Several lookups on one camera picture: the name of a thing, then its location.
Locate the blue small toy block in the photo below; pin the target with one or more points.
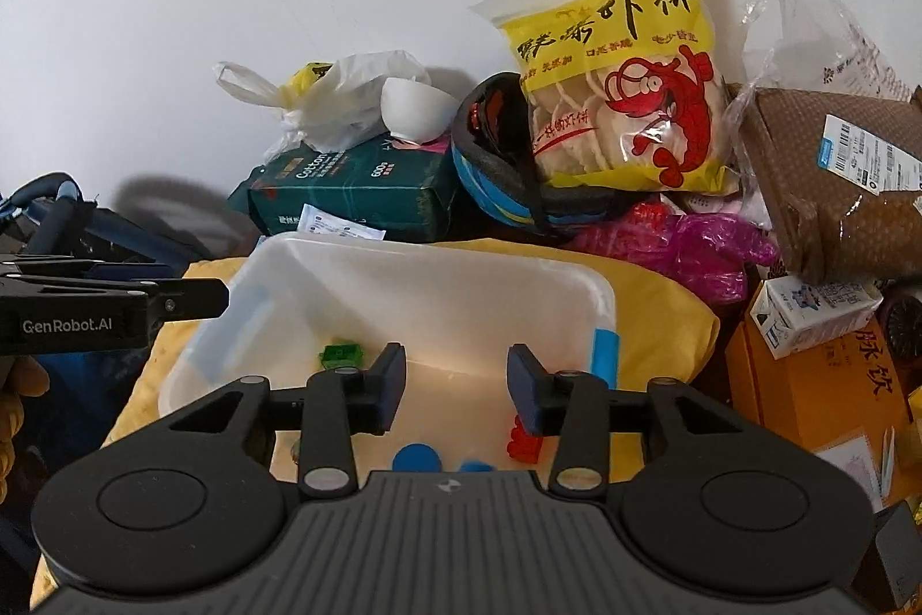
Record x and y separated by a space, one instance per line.
475 466

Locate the white milk carton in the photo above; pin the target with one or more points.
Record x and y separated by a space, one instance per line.
814 312

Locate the orange cardboard box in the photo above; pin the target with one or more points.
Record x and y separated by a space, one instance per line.
814 391

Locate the blue round disc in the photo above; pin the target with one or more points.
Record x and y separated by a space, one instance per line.
416 458

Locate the blue bag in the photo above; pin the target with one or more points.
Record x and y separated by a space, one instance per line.
93 399

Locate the dark round object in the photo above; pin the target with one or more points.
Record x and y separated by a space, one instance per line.
906 319

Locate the white plastic bin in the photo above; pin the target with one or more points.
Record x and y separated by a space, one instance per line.
432 298

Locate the black box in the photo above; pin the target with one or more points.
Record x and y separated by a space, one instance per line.
893 550

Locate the dark green tissue pack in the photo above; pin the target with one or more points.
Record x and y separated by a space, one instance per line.
346 190

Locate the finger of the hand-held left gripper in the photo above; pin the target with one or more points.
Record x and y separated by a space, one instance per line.
194 298

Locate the red gummy bear toy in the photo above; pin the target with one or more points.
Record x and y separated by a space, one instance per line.
522 442

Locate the person's left hand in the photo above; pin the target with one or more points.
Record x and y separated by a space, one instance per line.
21 381

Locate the clear plastic bag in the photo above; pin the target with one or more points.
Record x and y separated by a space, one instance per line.
814 46

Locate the yellow prawn cracker bag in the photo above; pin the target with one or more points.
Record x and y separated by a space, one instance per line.
619 46

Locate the white printed packet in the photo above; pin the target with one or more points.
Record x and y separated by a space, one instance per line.
713 204

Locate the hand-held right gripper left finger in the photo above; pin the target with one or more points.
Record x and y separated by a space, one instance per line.
392 381

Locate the blue stroller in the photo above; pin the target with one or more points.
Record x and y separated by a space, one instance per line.
50 186

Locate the white bowl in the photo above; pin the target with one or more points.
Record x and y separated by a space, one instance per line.
414 111

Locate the green toy block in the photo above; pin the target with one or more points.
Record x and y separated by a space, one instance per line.
340 354

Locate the pink plastic bag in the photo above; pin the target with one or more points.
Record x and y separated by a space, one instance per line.
691 255

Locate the brown parcel box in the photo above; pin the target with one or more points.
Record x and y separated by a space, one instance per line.
814 204

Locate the small white sachet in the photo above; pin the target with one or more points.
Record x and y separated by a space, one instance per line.
338 222

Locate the white printed card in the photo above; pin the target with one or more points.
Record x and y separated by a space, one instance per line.
850 471

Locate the black and blue helmet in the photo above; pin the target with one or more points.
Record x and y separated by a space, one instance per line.
490 190

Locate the yellow printed packet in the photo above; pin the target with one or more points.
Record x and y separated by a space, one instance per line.
306 82

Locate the white plastic bag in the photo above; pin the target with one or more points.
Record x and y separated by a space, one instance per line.
338 89

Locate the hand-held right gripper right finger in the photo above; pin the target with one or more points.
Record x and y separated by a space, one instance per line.
520 388

